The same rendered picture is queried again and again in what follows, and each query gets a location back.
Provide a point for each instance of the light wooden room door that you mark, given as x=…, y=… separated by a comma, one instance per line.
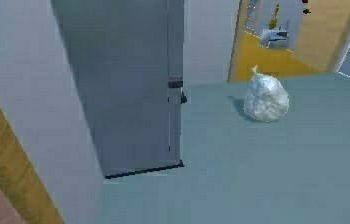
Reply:
x=323, y=33

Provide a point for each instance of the white tied garbage bag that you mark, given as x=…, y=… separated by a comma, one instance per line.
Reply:
x=265, y=96

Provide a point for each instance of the grey room door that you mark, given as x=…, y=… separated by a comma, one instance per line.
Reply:
x=126, y=86

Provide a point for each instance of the yellow bottle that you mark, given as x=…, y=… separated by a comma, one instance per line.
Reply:
x=273, y=18

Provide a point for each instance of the white sink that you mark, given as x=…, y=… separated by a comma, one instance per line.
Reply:
x=273, y=36

